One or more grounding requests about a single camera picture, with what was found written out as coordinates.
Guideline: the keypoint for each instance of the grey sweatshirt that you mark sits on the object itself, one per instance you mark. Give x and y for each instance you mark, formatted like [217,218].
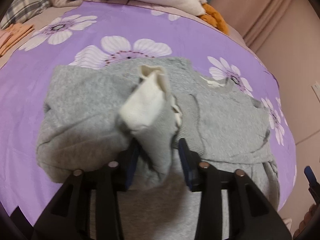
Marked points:
[92,114]

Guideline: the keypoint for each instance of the orange knit garment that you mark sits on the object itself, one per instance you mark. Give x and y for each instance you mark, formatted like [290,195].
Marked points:
[214,18]

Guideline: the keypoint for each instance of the pink folded cloth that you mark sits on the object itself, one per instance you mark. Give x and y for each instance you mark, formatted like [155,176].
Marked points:
[4,36]

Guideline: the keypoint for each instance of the white wall socket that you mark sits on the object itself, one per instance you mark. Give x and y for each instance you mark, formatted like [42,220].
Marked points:
[316,88]

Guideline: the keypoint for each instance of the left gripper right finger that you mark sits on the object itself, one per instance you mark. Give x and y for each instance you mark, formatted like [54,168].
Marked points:
[251,215]

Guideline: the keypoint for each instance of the plaid grey shirt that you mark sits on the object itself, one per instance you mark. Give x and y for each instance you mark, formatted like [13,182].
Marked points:
[22,10]

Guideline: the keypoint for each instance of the purple floral bedsheet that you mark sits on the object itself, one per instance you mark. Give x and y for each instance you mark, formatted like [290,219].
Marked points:
[110,28]

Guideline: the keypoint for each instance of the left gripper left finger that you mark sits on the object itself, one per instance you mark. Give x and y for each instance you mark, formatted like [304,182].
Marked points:
[67,215]

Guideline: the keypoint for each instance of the orange folded cloth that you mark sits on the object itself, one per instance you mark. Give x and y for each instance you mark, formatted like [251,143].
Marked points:
[19,31]

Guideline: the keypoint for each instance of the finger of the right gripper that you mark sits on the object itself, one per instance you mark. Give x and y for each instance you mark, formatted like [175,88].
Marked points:
[313,183]

